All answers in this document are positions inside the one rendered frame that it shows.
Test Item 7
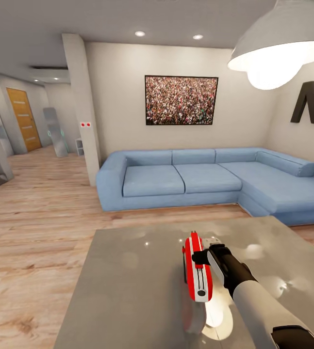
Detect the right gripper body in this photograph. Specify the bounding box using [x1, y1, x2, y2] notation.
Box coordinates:
[194, 249, 210, 265]

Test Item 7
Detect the radio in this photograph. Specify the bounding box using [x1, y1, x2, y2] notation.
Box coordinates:
[182, 232, 213, 302]

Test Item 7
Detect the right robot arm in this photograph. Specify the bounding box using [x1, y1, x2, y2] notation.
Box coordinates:
[192, 238, 314, 349]

